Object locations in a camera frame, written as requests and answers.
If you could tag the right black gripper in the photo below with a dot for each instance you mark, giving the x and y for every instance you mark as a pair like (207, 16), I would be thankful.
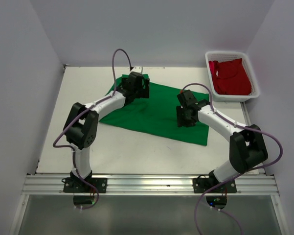
(181, 122)

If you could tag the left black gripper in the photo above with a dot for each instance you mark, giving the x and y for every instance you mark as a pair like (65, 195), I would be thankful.
(143, 92)

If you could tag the green t shirt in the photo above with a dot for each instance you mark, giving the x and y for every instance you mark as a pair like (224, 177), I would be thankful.
(156, 115)

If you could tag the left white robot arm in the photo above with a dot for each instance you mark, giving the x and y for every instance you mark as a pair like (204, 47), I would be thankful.
(81, 125)

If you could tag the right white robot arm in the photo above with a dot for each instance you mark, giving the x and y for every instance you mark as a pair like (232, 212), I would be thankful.
(246, 144)

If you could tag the red t shirt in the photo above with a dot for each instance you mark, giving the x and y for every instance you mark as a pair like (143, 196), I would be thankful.
(230, 77)

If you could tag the white plastic basket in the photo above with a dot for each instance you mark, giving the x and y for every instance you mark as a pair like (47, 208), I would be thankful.
(222, 56)

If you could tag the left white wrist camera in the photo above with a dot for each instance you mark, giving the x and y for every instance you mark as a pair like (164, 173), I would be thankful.
(137, 69)

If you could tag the side aluminium rail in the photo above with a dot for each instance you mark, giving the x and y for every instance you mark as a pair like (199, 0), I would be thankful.
(246, 114)

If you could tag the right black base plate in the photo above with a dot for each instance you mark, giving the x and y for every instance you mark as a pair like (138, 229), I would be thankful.
(203, 183)

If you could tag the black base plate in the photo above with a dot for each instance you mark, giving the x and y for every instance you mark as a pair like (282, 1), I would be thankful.
(77, 186)
(203, 183)

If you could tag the aluminium mounting rail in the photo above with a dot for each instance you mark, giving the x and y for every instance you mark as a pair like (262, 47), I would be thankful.
(153, 185)

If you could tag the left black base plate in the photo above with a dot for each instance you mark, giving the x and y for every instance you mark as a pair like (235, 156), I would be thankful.
(77, 186)

